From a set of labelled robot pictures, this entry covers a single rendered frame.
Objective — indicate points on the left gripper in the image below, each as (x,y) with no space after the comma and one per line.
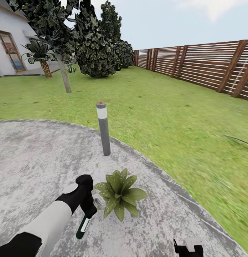
(88,208)

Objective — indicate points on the pot plant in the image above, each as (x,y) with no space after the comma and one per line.
(118,195)

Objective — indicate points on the insectifuge atomizer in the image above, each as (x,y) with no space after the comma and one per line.
(83,227)

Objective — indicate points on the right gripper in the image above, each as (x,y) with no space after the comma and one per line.
(183,251)

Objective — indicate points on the door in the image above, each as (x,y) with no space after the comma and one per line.
(11,52)

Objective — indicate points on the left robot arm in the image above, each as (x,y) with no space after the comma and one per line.
(38,238)

